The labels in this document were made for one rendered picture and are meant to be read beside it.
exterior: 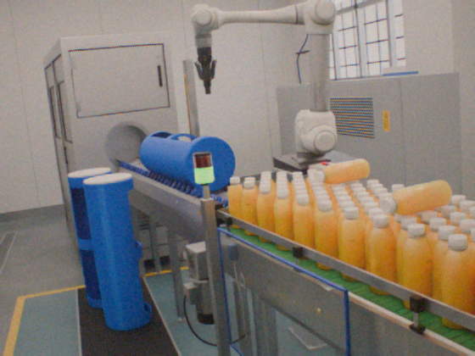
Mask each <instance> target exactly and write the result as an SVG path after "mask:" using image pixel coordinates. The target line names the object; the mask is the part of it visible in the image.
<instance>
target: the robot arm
mask: <svg viewBox="0 0 475 356"><path fill-rule="evenodd" d="M336 14H337V9H336V7H335V4H334V3H333V1H332V0H309V2H306V3H299V4H296V5H292V6H289V7H287V8H285V7H284V8H279V9H275V10H270V11H253V12H222V11H220V10H219V9H218V8H210V7H209V6H207V5H206V4H197V5H194V6H193V7H192V11H191V26H192V30H193V34H194V41H195V47H197V56H198V57H197V61H196V62H194V66H195V67H196V70H197V72H198V78H199V79H200V80H202V81H203V82H204V87H205V92H206V94H211V92H210V88H211V80H212V79H214V78H215V65H216V63H217V60H216V59H213V57H212V55H211V54H212V52H211V46H212V31H213V30H217V29H219V28H221V27H222V26H223V25H226V24H231V23H282V24H291V25H305V30H306V33H307V34H310V35H309V53H310V95H309V109H306V110H300V111H299V113H298V114H297V116H296V118H295V142H296V148H297V154H296V155H292V156H291V159H294V160H295V161H296V162H297V163H298V164H299V165H303V164H314V163H320V162H331V158H329V157H327V156H326V154H328V153H330V152H331V151H332V150H333V149H334V148H335V147H336V145H337V143H338V133H337V127H336V121H335V115H334V114H333V112H330V90H329V86H330V51H331V47H330V35H331V34H332V33H333V29H334V21H335V17H336ZM210 63H211V66H210ZM199 64H200V65H201V67H200V65H199ZM201 68H202V70H201Z"/></svg>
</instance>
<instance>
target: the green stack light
mask: <svg viewBox="0 0 475 356"><path fill-rule="evenodd" d="M194 172H195V181H196V183H209V182H212V181H214V180H215V179H214V171H213V167H210V168H207V169H194Z"/></svg>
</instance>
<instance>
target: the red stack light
mask: <svg viewBox="0 0 475 356"><path fill-rule="evenodd" d="M211 156H212V155H208V156H202V157H194V156H193V166H194V169H207V168H210V167H212V166H213V164H212V157H211Z"/></svg>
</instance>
